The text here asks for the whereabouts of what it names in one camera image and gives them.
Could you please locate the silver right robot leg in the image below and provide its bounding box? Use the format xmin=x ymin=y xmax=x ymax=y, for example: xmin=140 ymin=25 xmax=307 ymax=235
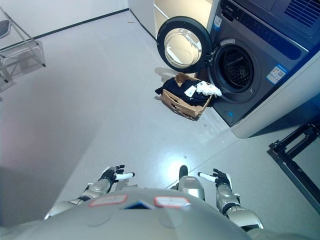
xmin=177 ymin=174 xmax=206 ymax=201

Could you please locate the blue energy label sticker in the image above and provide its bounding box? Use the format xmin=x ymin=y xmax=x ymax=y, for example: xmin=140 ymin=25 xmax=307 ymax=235
xmin=265 ymin=64 xmax=287 ymax=84

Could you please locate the round glass washer door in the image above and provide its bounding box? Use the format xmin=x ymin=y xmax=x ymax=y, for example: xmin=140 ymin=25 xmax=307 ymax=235
xmin=156 ymin=16 xmax=215 ymax=75

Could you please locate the grey front-load washing machine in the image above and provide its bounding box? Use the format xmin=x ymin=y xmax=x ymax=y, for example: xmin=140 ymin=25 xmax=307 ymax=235
xmin=208 ymin=0 xmax=320 ymax=140

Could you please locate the grey robot torso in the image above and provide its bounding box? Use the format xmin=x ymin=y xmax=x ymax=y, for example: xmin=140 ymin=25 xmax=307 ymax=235
xmin=0 ymin=187 xmax=253 ymax=240

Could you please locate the metal folding chair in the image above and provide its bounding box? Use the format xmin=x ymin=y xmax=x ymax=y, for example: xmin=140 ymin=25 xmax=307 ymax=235
xmin=0 ymin=6 xmax=47 ymax=87

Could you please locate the grey dryer with vent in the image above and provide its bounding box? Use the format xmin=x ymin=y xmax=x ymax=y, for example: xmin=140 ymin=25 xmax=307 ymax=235
xmin=269 ymin=0 xmax=320 ymax=39

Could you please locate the black metal frame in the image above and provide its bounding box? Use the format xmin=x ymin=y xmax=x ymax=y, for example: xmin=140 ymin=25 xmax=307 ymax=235
xmin=266 ymin=123 xmax=320 ymax=210

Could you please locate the brown cardboard box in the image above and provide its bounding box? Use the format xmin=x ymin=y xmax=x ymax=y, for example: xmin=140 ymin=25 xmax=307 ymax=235
xmin=161 ymin=72 xmax=212 ymax=122

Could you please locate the white cloth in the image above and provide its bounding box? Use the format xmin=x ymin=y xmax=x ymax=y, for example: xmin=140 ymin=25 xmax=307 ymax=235
xmin=195 ymin=81 xmax=223 ymax=98

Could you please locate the black right robot foot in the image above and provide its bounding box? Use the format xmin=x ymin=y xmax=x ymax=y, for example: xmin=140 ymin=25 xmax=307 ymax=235
xmin=179 ymin=164 xmax=189 ymax=181

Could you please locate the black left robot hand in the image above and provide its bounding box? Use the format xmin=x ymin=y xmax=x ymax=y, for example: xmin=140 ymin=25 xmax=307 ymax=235
xmin=98 ymin=164 xmax=136 ymax=187

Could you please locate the dark navy clothes pile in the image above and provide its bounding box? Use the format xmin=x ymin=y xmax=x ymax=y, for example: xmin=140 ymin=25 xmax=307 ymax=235
xmin=154 ymin=76 xmax=210 ymax=106

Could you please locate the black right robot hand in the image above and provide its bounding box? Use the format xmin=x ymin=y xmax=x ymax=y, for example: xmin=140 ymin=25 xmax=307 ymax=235
xmin=197 ymin=168 xmax=232 ymax=187

